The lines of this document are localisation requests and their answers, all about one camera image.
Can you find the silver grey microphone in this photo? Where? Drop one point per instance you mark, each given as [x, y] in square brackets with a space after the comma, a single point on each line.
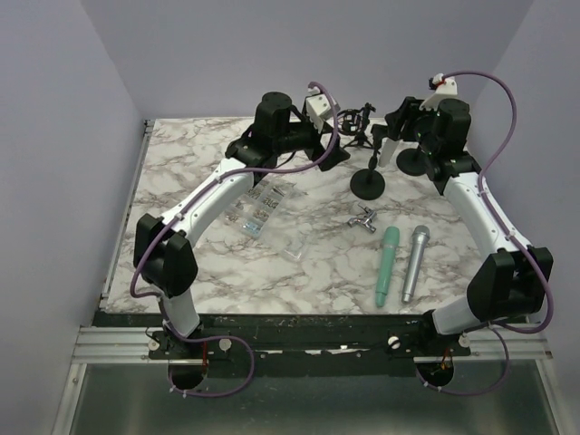
[419, 240]

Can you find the black tripod microphone stand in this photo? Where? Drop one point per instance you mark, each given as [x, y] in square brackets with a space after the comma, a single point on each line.
[354, 123]

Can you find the black round-base microphone stand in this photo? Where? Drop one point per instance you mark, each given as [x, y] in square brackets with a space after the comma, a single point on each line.
[411, 162]

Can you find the aluminium frame profile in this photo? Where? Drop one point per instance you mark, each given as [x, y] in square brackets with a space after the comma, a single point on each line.
[113, 345]

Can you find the mint green microphone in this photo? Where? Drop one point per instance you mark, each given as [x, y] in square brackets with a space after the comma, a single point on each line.
[390, 243]

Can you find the black front mounting rail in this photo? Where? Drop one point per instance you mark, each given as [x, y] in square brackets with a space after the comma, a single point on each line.
[302, 345]

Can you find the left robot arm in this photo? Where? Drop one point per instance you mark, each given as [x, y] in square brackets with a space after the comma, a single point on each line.
[281, 140]

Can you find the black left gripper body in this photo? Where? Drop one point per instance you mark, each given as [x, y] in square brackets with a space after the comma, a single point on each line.
[314, 147]

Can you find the chrome water tap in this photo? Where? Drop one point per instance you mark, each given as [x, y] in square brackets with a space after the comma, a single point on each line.
[364, 220]

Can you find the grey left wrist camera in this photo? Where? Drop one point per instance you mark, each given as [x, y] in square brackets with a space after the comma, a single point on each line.
[319, 108]

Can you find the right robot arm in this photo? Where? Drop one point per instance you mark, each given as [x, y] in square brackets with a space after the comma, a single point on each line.
[512, 278]

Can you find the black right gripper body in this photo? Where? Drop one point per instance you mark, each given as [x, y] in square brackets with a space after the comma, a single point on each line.
[417, 128]

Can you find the white microphone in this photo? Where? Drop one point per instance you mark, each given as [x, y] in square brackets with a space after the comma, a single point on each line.
[389, 146]

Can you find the clear plastic screw box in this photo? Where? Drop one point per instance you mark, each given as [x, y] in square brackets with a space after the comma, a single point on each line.
[273, 214]

